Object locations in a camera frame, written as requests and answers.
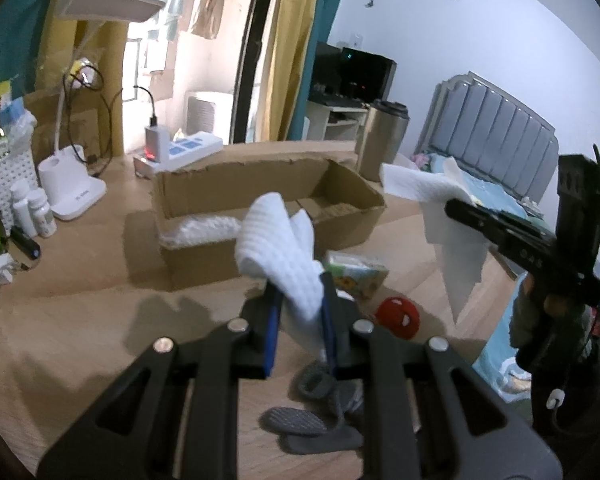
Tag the blue packet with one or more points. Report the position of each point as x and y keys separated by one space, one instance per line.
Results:
x=15 y=117

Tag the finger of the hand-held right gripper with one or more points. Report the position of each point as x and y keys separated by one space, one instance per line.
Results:
x=480 y=222

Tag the white balcony appliance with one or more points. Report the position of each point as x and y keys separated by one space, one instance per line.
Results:
x=207 y=115

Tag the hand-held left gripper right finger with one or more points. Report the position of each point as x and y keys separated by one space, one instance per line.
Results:
x=328 y=330

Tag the yellow curtain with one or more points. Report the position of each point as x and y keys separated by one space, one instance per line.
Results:
x=97 y=60
x=290 y=50

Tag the white charger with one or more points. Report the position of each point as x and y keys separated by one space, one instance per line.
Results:
x=156 y=142

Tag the white computer desk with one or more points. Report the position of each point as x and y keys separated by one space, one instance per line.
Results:
x=325 y=120

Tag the white pill bottle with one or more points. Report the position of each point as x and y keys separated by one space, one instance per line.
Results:
x=44 y=215
x=21 y=210

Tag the green printed tissue pack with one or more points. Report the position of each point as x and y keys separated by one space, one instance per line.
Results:
x=355 y=275

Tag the steel thermos cup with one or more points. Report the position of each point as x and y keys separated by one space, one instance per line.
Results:
x=382 y=140

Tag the white desk lamp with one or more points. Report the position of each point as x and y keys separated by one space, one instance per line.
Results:
x=75 y=195

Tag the black flashlight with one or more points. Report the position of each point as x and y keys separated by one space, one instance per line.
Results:
x=26 y=245

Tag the white power strip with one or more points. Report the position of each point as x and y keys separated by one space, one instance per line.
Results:
x=190 y=147

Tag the white waffle cloth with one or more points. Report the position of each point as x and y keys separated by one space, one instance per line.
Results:
x=275 y=240

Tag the black door frame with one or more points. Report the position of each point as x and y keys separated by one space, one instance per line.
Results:
x=252 y=35

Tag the black computer tower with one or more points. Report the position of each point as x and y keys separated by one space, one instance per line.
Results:
x=370 y=75

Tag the black keyboard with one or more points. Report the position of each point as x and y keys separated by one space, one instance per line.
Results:
x=337 y=100

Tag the black monitor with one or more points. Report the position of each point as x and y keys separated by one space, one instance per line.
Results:
x=326 y=67

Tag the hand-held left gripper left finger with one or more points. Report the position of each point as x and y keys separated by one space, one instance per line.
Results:
x=272 y=340

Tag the flat cardboard sheet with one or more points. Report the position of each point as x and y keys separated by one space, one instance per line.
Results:
x=42 y=120

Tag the cardboard box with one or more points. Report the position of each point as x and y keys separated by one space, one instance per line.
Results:
x=205 y=190

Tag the white paper towel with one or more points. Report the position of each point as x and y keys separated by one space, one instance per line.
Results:
x=455 y=272

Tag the grey sock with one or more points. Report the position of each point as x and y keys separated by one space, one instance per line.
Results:
x=300 y=422
x=325 y=385

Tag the beige hanging shirt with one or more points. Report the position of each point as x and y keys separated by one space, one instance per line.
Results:
x=212 y=0

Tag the red plush ball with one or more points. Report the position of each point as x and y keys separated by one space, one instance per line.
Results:
x=397 y=317

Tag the person's right hand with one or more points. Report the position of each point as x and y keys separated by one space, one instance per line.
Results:
x=555 y=308

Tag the white perforated basket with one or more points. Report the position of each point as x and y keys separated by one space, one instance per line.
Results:
x=7 y=180

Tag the grey padded headboard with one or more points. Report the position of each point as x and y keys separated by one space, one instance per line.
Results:
x=485 y=130

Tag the teal curtain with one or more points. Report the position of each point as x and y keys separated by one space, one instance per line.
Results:
x=15 y=20
x=325 y=15

